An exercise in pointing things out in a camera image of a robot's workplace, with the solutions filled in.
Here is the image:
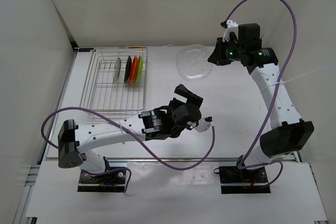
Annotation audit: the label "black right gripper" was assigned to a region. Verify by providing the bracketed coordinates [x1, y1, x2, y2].
[208, 37, 245, 66]

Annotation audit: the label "clear bumpy glass plate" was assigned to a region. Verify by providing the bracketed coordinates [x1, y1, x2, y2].
[176, 44, 212, 81]

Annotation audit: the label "clear ribbed glass plate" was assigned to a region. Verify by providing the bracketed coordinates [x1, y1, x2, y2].
[113, 57, 121, 83]

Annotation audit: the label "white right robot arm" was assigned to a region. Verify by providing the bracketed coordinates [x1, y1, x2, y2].
[208, 20, 314, 182]

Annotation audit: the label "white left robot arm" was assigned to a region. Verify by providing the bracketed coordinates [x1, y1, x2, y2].
[58, 84, 211, 182]

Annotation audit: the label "green plate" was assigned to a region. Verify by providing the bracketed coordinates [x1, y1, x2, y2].
[134, 56, 143, 83]

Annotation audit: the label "orange plate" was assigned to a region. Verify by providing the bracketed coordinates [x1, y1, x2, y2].
[129, 56, 139, 83]

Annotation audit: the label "black plate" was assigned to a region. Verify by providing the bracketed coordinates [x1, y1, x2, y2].
[124, 56, 132, 83]

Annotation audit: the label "white zip tie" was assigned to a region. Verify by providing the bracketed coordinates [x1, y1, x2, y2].
[270, 65, 328, 86]

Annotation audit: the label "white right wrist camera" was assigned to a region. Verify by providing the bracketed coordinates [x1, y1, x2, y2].
[221, 20, 238, 42]

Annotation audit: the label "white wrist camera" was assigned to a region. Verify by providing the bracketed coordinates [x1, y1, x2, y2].
[188, 116, 213, 133]
[221, 20, 238, 42]

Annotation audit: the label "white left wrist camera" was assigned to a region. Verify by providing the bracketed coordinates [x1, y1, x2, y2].
[188, 116, 213, 133]

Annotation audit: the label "metal wire dish rack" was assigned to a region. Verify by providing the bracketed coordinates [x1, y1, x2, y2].
[80, 46, 148, 118]

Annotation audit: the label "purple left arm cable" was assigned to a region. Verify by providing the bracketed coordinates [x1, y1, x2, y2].
[41, 106, 216, 170]

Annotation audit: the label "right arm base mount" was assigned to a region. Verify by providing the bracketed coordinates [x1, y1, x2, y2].
[213, 166, 271, 195]

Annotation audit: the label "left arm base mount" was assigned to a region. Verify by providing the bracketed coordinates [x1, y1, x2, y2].
[77, 167, 132, 193]

